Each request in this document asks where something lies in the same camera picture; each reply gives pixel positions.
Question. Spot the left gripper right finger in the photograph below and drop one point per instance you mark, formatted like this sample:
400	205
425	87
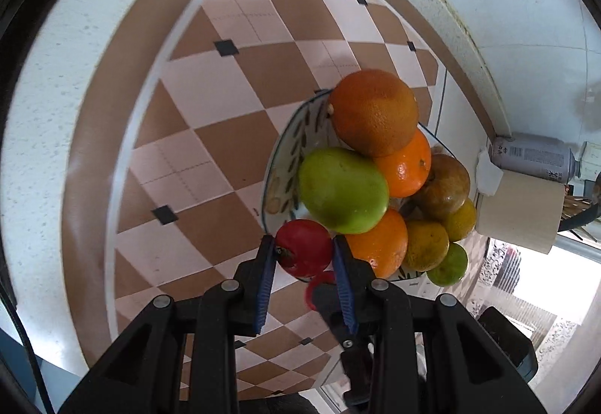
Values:
429	355

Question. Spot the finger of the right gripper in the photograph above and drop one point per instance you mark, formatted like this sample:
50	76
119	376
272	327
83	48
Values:
356	359

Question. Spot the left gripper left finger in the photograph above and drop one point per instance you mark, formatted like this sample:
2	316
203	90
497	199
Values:
178	356

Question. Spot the small red tomato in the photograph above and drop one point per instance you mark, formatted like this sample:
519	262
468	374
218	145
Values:
304	248

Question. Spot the green apple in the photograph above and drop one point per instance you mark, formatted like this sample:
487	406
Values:
451	270
342	190

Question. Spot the yellow citrus fruit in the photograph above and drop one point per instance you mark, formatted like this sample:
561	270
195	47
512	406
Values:
460	224
428	244

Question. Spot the bright orange tangerine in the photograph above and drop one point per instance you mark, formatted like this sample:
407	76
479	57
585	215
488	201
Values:
407	170

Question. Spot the brown-red round fruit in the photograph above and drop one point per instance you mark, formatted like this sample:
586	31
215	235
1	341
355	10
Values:
446	188

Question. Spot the patterned ceramic fruit plate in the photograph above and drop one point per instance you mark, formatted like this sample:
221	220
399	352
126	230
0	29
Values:
308	129

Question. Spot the dark orange rough orange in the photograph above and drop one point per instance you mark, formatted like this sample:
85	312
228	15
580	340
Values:
373	112

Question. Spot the black smartphone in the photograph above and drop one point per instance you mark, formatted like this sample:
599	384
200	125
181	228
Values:
514	344

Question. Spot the beige utensil holder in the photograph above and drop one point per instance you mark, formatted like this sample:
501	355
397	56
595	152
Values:
525	211

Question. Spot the checkered brown counter mat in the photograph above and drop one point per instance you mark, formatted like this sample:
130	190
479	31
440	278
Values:
165	184

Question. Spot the silver spray can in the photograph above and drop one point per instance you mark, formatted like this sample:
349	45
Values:
537	156

